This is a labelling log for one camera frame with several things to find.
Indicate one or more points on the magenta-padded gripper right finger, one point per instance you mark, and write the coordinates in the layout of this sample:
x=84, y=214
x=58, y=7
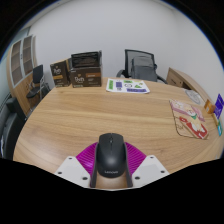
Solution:
x=148, y=168

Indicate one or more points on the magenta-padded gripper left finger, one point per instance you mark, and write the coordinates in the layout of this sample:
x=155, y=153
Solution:
x=75, y=170

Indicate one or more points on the black computer mouse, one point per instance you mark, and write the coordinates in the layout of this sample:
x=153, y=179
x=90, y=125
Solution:
x=111, y=156

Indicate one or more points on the pink and red printed mouse pad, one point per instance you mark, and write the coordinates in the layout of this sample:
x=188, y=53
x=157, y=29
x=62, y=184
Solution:
x=188, y=120

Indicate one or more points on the black leather sofa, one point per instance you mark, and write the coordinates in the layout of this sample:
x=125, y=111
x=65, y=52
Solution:
x=10, y=130

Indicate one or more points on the small teal box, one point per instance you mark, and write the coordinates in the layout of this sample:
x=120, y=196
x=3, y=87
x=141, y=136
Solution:
x=219, y=128

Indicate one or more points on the white printed sticker sheet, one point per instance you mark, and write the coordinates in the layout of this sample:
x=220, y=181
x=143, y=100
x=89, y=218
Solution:
x=127, y=86

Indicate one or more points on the wide brown cardboard box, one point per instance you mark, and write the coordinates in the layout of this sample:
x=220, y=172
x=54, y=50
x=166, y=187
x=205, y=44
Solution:
x=85, y=78

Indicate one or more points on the purple card package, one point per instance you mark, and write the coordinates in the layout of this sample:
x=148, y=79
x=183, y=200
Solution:
x=219, y=106

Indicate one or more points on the wooden side desk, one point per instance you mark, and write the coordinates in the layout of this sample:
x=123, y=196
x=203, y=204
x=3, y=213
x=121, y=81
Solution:
x=183, y=80

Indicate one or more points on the grey backpack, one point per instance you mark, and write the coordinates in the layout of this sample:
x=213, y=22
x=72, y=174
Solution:
x=144, y=69

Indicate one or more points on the black visitor chair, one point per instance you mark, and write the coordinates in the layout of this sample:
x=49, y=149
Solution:
x=37, y=78

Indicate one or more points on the black open box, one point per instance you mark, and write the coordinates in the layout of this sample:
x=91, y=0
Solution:
x=86, y=60

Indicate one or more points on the black mesh office chair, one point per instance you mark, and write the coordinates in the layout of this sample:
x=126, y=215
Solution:
x=128, y=58

